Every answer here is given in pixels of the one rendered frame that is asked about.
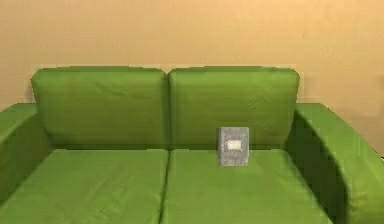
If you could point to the green sofa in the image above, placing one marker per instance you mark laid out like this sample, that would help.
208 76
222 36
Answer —
100 180

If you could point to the grey book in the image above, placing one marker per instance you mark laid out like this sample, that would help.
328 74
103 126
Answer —
233 146

